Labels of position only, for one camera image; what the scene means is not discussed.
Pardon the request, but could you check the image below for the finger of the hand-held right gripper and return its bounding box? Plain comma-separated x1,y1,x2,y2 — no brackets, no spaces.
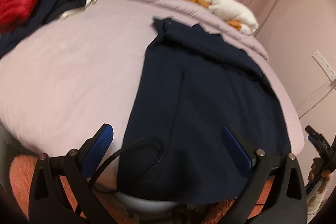
305,125,328,154

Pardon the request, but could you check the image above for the bed with lilac sheet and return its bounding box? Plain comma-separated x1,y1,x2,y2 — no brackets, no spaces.
0,0,305,214

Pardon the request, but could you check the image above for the white power strip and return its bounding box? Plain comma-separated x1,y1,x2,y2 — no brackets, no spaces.
311,50,336,82

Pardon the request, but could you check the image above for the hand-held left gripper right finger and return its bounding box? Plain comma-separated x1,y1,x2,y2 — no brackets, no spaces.
222,123,308,224

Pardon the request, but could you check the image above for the white goose plush toy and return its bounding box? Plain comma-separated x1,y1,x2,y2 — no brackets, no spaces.
172,0,260,36

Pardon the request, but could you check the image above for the person's right hand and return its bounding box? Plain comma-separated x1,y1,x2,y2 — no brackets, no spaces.
308,160,332,184

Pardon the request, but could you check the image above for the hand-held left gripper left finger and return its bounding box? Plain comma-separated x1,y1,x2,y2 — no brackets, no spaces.
28,123,114,224

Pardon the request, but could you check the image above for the person's right forearm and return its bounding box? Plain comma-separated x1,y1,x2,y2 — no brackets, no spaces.
307,189,328,224

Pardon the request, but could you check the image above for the black cable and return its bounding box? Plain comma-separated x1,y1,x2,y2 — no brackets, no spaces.
91,136,164,194

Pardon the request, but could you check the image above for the navy collared jacket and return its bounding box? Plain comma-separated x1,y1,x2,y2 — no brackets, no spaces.
117,17,292,201

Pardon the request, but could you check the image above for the white power cable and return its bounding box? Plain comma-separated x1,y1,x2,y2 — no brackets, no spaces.
297,79,336,120

